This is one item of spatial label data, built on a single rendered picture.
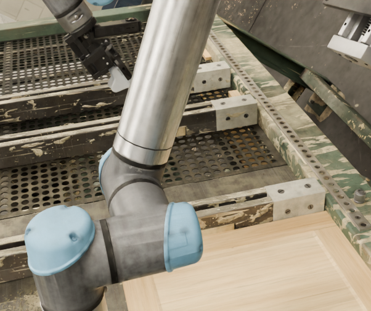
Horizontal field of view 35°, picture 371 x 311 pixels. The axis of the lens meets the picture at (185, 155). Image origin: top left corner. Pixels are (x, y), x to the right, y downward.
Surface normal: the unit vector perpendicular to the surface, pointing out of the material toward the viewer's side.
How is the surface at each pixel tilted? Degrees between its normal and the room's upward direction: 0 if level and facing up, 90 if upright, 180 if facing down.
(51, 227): 54
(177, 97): 110
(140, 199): 50
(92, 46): 90
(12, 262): 90
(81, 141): 90
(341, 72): 0
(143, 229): 58
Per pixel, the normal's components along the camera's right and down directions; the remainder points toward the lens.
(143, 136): -0.15, 0.37
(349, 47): -0.82, -0.35
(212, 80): 0.24, 0.52
